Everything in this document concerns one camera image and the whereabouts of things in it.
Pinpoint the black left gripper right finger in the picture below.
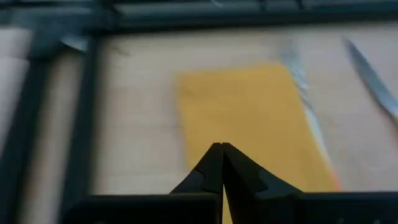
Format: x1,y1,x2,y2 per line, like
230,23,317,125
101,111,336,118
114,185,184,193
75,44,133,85
222,142,305,224

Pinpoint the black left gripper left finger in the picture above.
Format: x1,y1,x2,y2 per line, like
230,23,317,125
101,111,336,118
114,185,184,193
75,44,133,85
169,142,224,196

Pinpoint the yellow cloth napkin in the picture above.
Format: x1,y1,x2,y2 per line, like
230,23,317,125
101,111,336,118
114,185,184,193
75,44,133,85
175,60,342,224

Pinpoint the black table edge frame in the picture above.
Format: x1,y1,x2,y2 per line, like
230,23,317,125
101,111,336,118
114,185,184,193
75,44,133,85
0,0,398,224

